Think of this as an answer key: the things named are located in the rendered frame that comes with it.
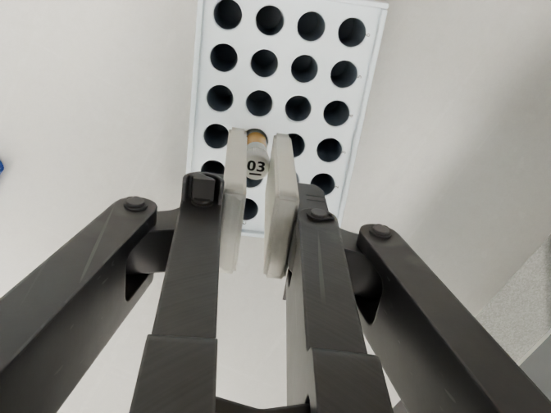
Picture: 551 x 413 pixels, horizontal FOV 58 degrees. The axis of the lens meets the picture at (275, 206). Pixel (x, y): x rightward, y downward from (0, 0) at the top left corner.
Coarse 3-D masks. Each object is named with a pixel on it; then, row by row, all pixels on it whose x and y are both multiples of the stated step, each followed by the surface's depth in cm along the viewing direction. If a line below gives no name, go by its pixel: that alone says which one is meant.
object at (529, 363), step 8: (544, 336) 26; (536, 344) 26; (544, 344) 25; (528, 352) 26; (536, 352) 25; (544, 352) 25; (520, 360) 26; (528, 360) 25; (536, 360) 25; (544, 360) 25; (528, 368) 25; (536, 368) 25; (544, 368) 24; (528, 376) 25; (536, 376) 25; (544, 376) 24; (536, 384) 24; (544, 384) 24; (544, 392) 24
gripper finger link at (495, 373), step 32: (384, 256) 13; (416, 256) 14; (384, 288) 13; (416, 288) 12; (448, 288) 12; (384, 320) 13; (416, 320) 11; (448, 320) 11; (384, 352) 13; (416, 352) 11; (448, 352) 10; (480, 352) 10; (416, 384) 11; (448, 384) 10; (480, 384) 9; (512, 384) 9
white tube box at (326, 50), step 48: (240, 0) 22; (288, 0) 22; (336, 0) 22; (240, 48) 23; (288, 48) 23; (336, 48) 23; (192, 96) 23; (240, 96) 24; (288, 96) 24; (336, 96) 24; (192, 144) 24; (336, 144) 27; (336, 192) 26
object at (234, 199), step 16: (240, 128) 21; (240, 144) 19; (240, 160) 18; (224, 176) 16; (240, 176) 16; (224, 192) 15; (240, 192) 15; (224, 208) 15; (240, 208) 15; (224, 224) 15; (240, 224) 16; (224, 240) 16; (224, 256) 16; (224, 272) 16
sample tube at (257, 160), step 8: (248, 136) 24; (256, 136) 24; (264, 136) 25; (248, 144) 23; (256, 144) 23; (264, 144) 23; (248, 152) 22; (256, 152) 21; (264, 152) 22; (248, 160) 21; (256, 160) 21; (264, 160) 21; (248, 168) 21; (256, 168) 22; (264, 168) 22; (248, 176) 22; (256, 176) 22; (264, 176) 22
